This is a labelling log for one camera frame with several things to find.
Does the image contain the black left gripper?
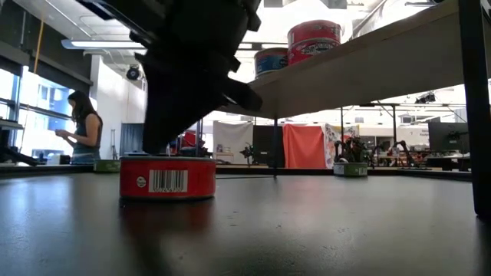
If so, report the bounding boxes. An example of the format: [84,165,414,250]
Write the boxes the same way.
[76,0,264,156]

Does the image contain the blue label seafood can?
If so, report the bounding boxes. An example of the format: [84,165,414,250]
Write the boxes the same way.
[253,47,289,80]

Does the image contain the green label seafood can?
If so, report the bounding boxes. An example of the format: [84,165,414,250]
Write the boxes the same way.
[93,159,122,173]
[332,161,369,178]

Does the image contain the wooden shelf with black legs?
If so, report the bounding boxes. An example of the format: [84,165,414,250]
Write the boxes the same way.
[194,0,491,219]

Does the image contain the white cloth sheet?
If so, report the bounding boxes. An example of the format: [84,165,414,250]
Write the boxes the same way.
[213,121,255,165]

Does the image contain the small wooden table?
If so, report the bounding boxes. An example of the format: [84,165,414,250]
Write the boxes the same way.
[214,151,236,164]

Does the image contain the black panel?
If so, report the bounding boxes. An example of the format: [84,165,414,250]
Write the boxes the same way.
[252,124,285,169]

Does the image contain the round black ceiling speaker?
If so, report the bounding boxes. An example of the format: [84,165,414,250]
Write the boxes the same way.
[125,64,142,82]

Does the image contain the grey blue curtain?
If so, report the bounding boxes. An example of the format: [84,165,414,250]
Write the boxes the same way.
[120,122,146,156]

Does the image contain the orange cloth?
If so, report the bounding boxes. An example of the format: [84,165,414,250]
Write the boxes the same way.
[282,123,328,170]

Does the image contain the person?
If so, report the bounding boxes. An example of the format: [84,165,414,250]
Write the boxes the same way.
[54,89,104,166]

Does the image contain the colourful patterned cloth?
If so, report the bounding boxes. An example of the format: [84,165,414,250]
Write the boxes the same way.
[324,123,361,169]

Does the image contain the large window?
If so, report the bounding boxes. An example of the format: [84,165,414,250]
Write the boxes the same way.
[0,68,89,160]

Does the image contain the black ceiling spotlights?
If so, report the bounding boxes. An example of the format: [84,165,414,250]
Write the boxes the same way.
[414,91,437,104]

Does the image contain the black computer monitor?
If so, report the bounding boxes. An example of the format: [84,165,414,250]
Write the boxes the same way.
[428,121,470,154]

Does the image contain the yellow hanging strap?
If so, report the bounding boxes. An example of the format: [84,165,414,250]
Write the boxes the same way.
[33,18,45,74]

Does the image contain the black metal frame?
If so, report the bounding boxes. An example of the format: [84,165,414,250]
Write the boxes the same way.
[339,101,399,162]

